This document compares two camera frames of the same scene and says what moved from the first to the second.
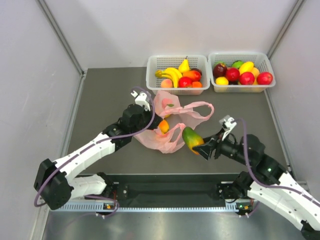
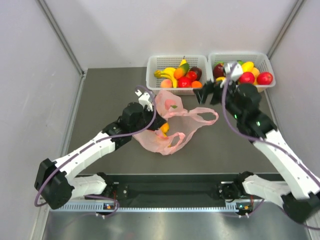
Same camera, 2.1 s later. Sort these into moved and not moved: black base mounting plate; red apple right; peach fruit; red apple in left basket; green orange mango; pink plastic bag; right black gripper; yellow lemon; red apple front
Moved: pink plastic bag; right black gripper; green orange mango
Not moved: peach fruit; red apple right; black base mounting plate; red apple front; red apple in left basket; yellow lemon
